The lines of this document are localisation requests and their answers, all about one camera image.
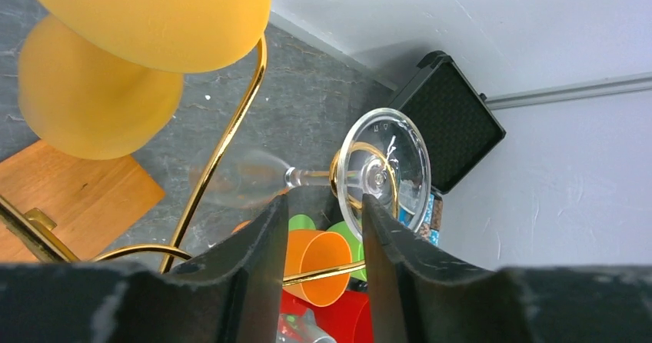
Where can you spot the black poker chip case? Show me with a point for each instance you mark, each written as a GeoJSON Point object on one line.
{"type": "Point", "coordinates": [458, 128]}

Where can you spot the yellow-orange plastic wine glass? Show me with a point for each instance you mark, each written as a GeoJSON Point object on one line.
{"type": "Point", "coordinates": [98, 79]}

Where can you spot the green plastic wine glass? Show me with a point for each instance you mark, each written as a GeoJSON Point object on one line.
{"type": "Point", "coordinates": [302, 221]}

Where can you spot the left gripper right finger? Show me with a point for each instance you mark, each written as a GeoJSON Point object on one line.
{"type": "Point", "coordinates": [420, 293]}

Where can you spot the wooden rack base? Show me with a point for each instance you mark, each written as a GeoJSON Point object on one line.
{"type": "Point", "coordinates": [91, 202]}

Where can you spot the red plastic wine glass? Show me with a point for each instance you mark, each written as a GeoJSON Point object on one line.
{"type": "Point", "coordinates": [347, 320]}

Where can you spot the clear wine glass back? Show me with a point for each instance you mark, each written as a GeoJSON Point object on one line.
{"type": "Point", "coordinates": [408, 155]}

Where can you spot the gold wire glass rack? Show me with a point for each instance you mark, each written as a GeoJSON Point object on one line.
{"type": "Point", "coordinates": [224, 147]}

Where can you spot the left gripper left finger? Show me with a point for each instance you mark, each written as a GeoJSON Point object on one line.
{"type": "Point", "coordinates": [229, 293]}

